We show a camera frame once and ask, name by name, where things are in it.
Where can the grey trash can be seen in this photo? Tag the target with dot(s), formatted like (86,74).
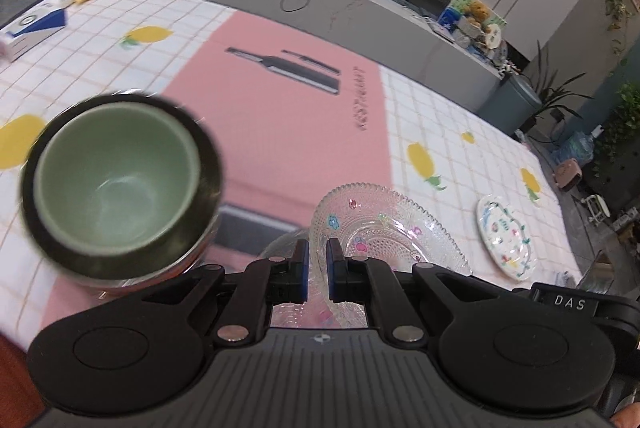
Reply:
(512,102)

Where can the brown teddy bear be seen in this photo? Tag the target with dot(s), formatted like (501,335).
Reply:
(480,10)

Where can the white stool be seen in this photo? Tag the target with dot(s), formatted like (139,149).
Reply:
(596,208)

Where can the large glass plate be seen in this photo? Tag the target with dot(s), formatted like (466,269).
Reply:
(285,248)

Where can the person's orange red clothing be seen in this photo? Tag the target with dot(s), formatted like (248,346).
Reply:
(20,383)

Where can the grey marble television cabinet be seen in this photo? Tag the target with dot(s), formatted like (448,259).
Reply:
(360,12)

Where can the orange steel bowl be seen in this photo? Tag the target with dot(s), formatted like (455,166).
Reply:
(207,167)

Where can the tall leaf floor plant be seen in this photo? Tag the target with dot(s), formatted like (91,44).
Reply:
(550,92)

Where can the blue water bottle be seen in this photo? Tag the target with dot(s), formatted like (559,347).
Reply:
(575,147)

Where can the small flowered glass plate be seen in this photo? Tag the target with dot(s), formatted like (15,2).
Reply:
(390,228)

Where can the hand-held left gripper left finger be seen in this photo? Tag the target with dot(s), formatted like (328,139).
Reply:
(300,273)

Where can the white painted plate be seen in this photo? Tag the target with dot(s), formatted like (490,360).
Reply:
(505,235)

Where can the pink placemat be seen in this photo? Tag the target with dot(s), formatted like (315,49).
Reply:
(280,117)

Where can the white and blue box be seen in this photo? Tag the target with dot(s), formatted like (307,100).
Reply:
(30,30)

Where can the bushy green plant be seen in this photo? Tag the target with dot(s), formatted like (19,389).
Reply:
(622,122)

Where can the green painted picture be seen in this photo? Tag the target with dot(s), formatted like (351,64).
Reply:
(457,5)

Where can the white checked lemon tablecloth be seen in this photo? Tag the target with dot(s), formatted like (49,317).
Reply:
(450,117)

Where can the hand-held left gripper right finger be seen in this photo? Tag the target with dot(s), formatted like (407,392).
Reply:
(332,273)

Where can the hanging vine plant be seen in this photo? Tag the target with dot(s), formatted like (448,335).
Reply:
(614,12)

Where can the green bowl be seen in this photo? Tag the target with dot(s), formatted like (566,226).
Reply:
(117,178)

